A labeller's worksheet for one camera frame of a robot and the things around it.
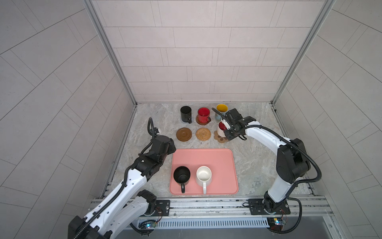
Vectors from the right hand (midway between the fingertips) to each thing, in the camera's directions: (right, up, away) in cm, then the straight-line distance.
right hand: (227, 133), depth 91 cm
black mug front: (-27, -21, -11) cm, 36 cm away
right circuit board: (+18, -39, -23) cm, 48 cm away
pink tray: (-4, -16, -4) cm, 17 cm away
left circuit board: (-40, -36, -26) cm, 60 cm away
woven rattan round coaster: (-15, -1, +8) cm, 17 cm away
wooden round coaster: (-18, +7, +13) cm, 24 cm away
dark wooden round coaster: (-28, -1, +6) cm, 28 cm away
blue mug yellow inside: (-2, +16, +11) cm, 20 cm away
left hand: (-31, -2, -13) cm, 34 cm away
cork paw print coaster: (-4, -4, +5) cm, 7 cm away
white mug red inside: (-5, +4, -4) cm, 7 cm away
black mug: (-27, +12, +8) cm, 30 cm away
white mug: (-15, -22, -11) cm, 29 cm away
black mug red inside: (-15, +12, +11) cm, 22 cm away
